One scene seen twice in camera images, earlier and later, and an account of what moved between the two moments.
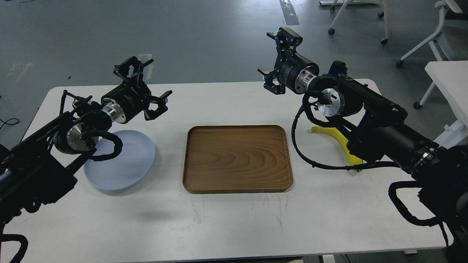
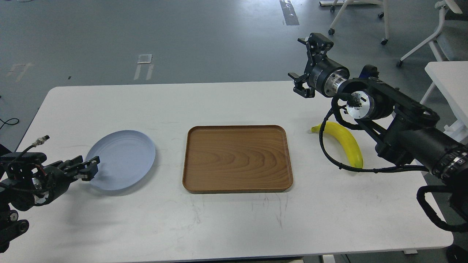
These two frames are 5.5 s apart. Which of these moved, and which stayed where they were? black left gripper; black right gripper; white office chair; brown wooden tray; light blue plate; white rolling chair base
Moved: black left gripper; black right gripper
Stayed: light blue plate; white rolling chair base; brown wooden tray; white office chair
